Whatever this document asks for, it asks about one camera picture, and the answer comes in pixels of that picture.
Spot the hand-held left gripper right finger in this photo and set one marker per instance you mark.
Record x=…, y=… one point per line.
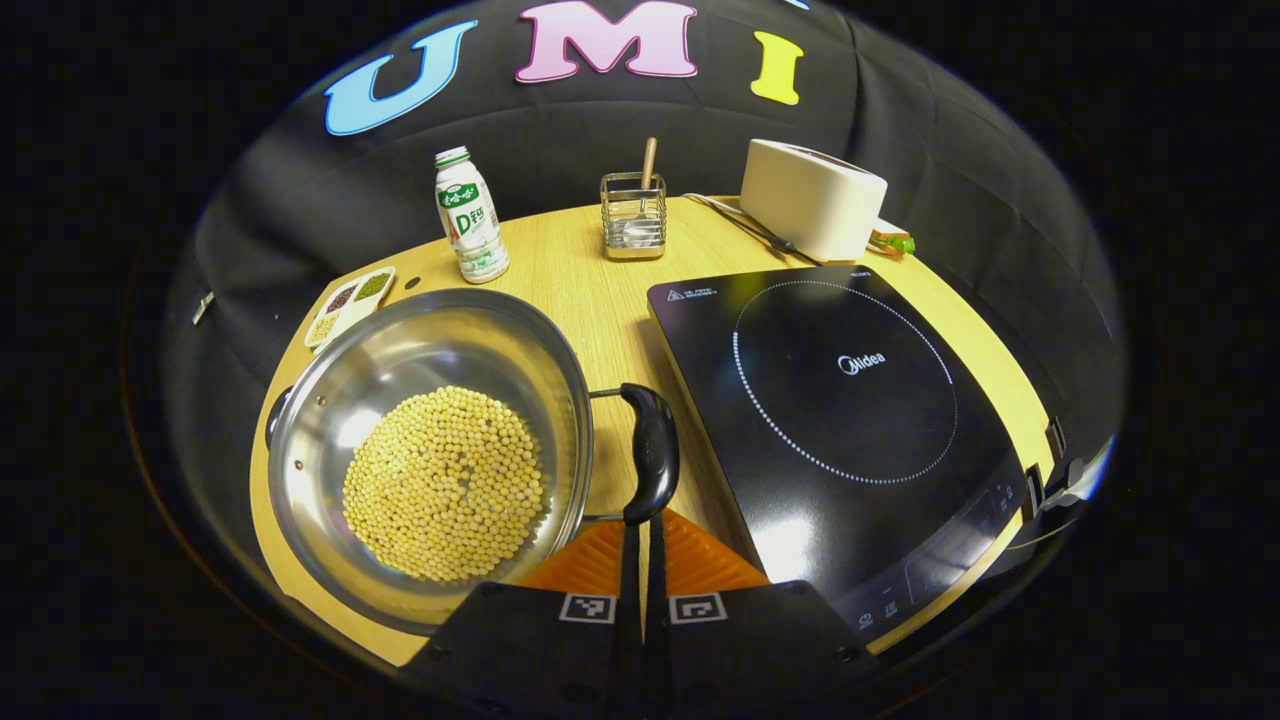
x=655, y=570

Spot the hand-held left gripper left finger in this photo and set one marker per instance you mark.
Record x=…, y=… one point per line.
x=628, y=570

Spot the black induction cooktop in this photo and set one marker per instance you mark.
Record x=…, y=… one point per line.
x=850, y=420

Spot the pile of soybeans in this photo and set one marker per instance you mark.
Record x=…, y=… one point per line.
x=445, y=485

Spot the white milk drink bottle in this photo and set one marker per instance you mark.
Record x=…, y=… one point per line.
x=470, y=220

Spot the white divided bean dish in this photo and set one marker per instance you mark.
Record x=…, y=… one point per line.
x=345, y=305

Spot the white toaster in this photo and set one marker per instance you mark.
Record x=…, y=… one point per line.
x=810, y=200

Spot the toy sandwich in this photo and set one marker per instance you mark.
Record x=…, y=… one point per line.
x=893, y=241

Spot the black backdrop cloth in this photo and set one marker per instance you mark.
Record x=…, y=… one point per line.
x=600, y=130

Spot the white cloth clip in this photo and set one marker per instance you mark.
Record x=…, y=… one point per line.
x=203, y=308

